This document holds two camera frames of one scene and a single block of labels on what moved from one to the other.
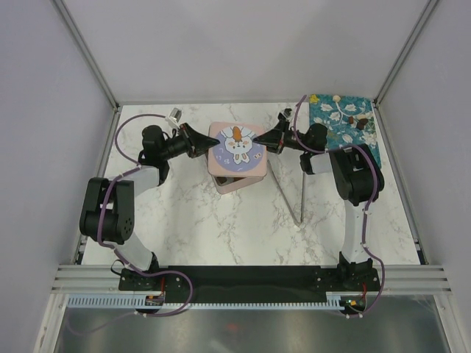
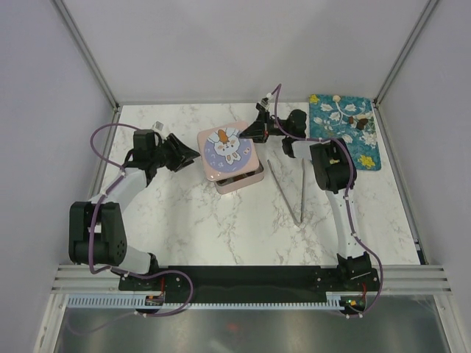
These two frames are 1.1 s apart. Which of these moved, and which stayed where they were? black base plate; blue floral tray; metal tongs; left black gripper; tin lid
Moved: tin lid; left black gripper
Stayed: black base plate; blue floral tray; metal tongs
